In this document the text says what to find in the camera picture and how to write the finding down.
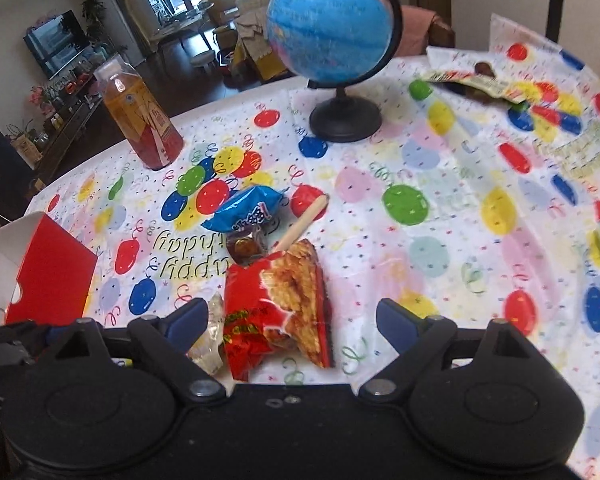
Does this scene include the blue snack packet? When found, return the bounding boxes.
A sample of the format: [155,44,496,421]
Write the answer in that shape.
[201,185,288,233]

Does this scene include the beige covered sofa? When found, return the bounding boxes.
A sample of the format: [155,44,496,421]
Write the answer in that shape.
[235,0,281,28]

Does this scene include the black board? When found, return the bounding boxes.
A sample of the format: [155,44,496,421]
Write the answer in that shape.
[0,127,33,201]

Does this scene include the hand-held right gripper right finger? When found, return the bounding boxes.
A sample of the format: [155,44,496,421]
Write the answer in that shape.
[358,298,528,401]

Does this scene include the potted plant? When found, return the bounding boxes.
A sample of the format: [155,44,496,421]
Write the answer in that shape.
[80,0,108,46]

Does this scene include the wooden chair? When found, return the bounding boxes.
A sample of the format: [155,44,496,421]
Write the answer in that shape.
[427,12,456,51]

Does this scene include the brown cardboard box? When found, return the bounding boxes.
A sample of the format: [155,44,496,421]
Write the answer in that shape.
[232,22,286,83]

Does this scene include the wooden stick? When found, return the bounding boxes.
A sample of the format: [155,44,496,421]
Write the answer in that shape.
[275,195,329,255]

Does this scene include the amber tea bottle red label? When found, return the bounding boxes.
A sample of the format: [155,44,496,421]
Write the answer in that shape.
[94,54,185,171]

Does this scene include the pink cloth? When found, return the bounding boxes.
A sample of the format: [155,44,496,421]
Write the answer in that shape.
[400,5,437,58]

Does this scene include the clear plastic snack wrapper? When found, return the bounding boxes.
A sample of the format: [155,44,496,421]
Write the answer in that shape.
[187,294,227,376]

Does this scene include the round coffee table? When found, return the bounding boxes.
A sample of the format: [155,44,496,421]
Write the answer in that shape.
[150,10,216,48]

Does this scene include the brown wrapped candy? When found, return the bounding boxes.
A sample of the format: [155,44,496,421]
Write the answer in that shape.
[226,225,268,264]

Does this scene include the red cardboard box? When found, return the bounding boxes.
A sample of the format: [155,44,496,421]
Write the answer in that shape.
[0,211,98,331]

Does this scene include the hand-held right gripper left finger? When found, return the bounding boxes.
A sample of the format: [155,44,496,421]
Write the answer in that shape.
[55,299,226,402]

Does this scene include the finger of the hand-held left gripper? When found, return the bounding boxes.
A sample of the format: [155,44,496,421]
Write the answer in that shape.
[0,322,56,367]

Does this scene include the television cabinet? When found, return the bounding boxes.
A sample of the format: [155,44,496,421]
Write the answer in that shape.
[10,50,126,183]

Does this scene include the blue desk globe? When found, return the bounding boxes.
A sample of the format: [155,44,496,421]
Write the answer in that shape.
[266,0,405,143]

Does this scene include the flat yellow brown snack pack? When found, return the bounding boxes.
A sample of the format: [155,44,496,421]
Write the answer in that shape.
[422,60,531,111]

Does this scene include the balloon print tablecloth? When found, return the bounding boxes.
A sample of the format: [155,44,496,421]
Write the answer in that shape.
[27,12,600,476]

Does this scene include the television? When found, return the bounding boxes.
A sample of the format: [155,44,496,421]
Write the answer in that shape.
[24,10,92,80]

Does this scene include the red snack packet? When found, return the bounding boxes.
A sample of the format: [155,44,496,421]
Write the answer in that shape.
[223,239,335,382]

